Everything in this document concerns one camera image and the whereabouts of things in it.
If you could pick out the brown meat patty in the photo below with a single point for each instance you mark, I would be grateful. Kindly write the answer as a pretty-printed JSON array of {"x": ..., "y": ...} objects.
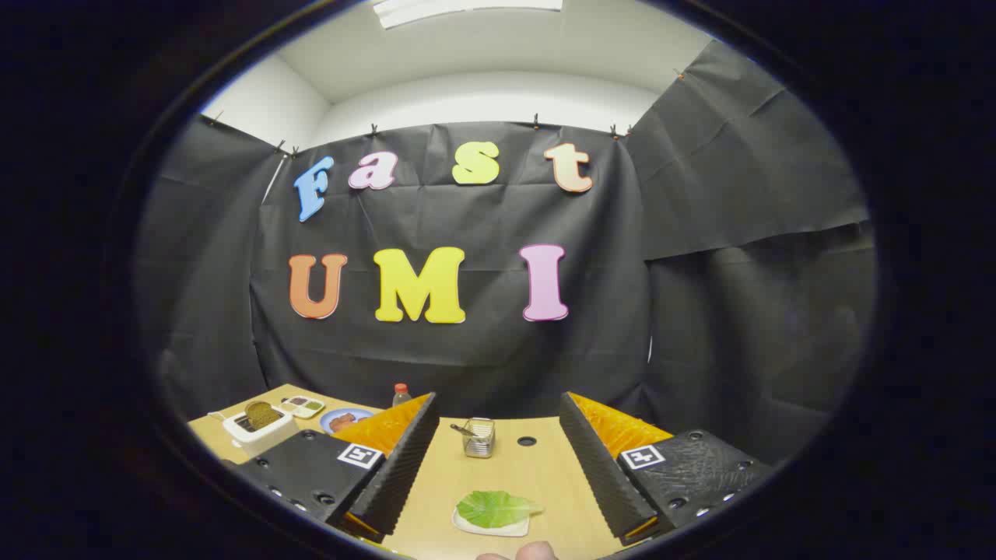
[
  {"x": 339, "y": 425},
  {"x": 359, "y": 418}
]

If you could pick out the clear plastic water bottle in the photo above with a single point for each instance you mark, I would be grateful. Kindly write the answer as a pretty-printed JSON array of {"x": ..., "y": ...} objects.
[{"x": 401, "y": 397}]

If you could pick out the white divided seasoning dish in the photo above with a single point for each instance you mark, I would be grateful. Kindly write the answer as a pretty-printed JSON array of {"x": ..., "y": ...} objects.
[{"x": 305, "y": 406}]

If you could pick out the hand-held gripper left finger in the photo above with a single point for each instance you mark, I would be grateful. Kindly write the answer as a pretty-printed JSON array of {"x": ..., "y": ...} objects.
[{"x": 405, "y": 459}]

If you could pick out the green lettuce leaf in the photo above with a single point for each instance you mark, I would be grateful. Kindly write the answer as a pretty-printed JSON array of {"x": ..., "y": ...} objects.
[{"x": 494, "y": 509}]

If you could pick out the blue round plate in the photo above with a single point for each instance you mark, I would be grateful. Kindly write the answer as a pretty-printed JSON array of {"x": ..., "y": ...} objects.
[{"x": 328, "y": 417}]

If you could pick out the white toaster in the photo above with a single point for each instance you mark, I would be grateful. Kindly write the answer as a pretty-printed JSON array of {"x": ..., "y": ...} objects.
[{"x": 264, "y": 441}]

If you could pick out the white square plate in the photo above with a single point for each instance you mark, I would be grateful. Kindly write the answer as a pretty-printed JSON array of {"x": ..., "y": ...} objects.
[{"x": 498, "y": 533}]

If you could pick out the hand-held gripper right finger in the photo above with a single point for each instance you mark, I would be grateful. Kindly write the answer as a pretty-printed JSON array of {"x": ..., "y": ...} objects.
[{"x": 599, "y": 467}]

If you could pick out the brown bread slice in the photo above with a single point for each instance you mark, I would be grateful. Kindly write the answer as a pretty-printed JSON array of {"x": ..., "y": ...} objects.
[{"x": 263, "y": 414}]

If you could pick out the ceiling light panel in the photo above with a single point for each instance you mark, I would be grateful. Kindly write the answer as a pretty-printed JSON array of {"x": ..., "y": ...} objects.
[{"x": 467, "y": 8}]

